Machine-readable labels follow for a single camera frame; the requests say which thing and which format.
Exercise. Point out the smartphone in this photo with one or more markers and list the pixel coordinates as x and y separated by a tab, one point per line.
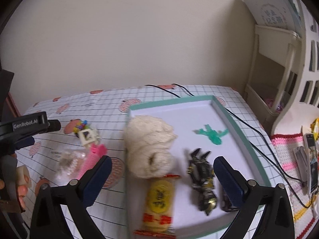
311	152

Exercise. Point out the teal shallow box tray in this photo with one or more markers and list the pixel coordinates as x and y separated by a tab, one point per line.
178	151

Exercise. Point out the black toy car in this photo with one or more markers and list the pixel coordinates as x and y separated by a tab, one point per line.
226	204

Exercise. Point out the black gold robot figure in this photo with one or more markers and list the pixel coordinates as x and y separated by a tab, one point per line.
202	175

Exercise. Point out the person's hand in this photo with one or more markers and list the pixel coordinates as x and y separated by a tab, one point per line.
22	183

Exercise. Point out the cream toy truck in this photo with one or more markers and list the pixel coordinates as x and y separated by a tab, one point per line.
88	136

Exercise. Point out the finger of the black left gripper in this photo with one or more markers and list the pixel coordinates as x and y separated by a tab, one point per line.
24	143
54	126

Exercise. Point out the pomegranate grid tablecloth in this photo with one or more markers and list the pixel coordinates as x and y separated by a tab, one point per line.
106	111

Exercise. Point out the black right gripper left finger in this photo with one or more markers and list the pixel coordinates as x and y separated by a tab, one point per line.
48	220

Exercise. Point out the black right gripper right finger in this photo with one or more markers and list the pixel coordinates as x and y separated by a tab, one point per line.
247	195

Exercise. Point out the white paper sheet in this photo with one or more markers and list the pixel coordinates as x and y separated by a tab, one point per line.
275	13

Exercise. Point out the pink hair roller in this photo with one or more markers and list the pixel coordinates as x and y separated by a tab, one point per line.
95	153

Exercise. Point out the cream lace cloth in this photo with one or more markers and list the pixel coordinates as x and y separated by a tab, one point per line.
148	141

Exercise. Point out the yellow snack packet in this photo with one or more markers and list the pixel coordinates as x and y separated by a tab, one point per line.
159	208

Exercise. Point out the green rubber frog toy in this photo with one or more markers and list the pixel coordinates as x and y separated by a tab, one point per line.
214	136

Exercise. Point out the cream shelf rack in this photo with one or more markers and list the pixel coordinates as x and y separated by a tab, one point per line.
282	87

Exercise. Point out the clear bag white beads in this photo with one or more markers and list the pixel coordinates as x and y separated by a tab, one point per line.
69	163

